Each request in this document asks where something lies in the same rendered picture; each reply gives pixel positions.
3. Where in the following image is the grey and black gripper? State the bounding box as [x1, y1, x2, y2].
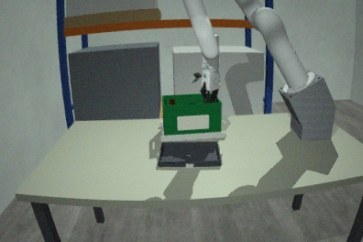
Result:
[200, 68, 220, 104]

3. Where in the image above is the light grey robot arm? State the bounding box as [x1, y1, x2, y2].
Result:
[182, 0, 315, 94]

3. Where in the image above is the green plastic crate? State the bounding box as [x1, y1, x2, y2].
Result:
[162, 93, 222, 136]

